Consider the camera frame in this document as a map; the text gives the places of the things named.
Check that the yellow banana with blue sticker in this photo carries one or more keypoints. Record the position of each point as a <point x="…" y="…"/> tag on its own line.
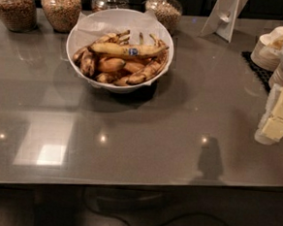
<point x="126" y="51"/>

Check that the brown banana front right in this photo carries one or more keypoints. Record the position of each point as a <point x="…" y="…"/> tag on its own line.
<point x="145" y="74"/>

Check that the short orange banana middle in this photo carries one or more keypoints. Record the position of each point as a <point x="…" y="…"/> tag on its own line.
<point x="112" y="64"/>

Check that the banana bunch at back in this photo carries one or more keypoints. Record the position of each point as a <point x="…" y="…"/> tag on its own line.
<point x="120" y="38"/>

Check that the brown spotted banana left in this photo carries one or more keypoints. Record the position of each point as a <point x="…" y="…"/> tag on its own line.
<point x="87" y="64"/>

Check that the white paper bowl liner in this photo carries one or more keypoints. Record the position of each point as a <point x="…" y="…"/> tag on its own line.
<point x="90" y="28"/>

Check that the white bowl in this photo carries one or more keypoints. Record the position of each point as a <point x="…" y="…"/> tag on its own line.
<point x="125" y="89"/>

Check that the black rubber mat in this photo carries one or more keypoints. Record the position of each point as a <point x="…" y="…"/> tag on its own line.
<point x="263" y="75"/>

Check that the white standing sign holder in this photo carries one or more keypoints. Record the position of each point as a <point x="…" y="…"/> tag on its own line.
<point x="222" y="18"/>

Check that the glass jar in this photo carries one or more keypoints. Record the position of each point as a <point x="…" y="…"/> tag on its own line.
<point x="102" y="5"/>
<point x="168" y="12"/>
<point x="18" y="15"/>
<point x="62" y="15"/>

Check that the glass jar far left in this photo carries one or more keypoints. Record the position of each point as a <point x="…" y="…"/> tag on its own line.
<point x="18" y="15"/>

